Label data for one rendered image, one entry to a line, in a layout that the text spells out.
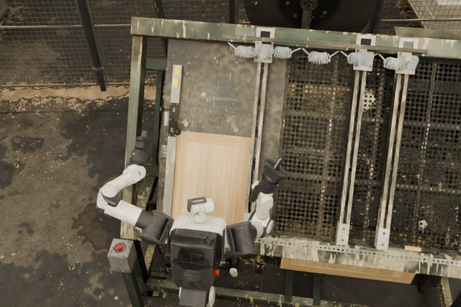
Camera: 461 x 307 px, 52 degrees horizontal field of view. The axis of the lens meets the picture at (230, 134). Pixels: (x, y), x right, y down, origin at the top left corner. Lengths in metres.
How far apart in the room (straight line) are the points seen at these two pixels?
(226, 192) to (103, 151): 2.07
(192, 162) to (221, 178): 0.20
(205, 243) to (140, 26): 1.29
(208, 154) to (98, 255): 1.53
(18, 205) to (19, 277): 0.70
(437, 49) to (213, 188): 1.47
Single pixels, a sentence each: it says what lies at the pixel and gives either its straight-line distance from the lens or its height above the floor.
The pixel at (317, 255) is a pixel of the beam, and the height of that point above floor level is 0.85.
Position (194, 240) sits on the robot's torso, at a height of 1.40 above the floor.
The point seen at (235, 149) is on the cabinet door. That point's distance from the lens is 2.75.
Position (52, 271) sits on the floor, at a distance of 3.97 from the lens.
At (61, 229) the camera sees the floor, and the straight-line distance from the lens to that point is 4.16.
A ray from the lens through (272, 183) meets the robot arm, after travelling 2.28.
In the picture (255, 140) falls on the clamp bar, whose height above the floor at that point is 1.33.
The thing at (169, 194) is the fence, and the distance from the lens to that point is 2.84.
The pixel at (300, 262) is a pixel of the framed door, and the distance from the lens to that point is 3.40.
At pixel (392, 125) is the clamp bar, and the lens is 2.74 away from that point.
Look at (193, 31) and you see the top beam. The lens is 2.70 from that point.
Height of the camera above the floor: 3.27
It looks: 45 degrees down
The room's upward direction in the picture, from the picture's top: straight up
